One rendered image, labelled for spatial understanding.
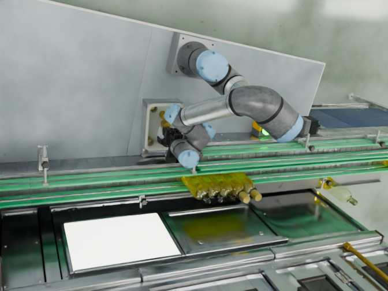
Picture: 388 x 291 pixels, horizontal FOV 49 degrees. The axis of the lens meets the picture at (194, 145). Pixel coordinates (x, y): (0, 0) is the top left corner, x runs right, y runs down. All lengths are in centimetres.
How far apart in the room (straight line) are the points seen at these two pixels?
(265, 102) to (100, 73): 82
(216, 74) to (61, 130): 72
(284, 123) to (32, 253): 105
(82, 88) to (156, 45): 37
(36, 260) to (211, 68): 98
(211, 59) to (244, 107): 38
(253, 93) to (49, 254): 96
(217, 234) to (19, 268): 78
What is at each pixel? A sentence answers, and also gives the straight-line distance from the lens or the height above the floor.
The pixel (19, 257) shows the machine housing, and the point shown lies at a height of 113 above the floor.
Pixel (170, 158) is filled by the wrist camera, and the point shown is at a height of 95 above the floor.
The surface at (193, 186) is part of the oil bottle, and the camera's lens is 187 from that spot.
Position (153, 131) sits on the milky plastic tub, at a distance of 200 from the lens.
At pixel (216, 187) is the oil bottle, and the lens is 187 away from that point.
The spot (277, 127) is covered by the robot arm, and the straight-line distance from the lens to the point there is 139.
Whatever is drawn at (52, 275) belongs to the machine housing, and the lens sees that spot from 163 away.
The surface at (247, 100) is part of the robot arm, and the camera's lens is 135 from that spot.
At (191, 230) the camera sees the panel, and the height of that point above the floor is 116.
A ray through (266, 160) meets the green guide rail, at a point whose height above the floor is 91.
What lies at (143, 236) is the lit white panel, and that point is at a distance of 177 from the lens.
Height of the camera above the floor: 256
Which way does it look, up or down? 58 degrees down
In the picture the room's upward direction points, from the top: 135 degrees clockwise
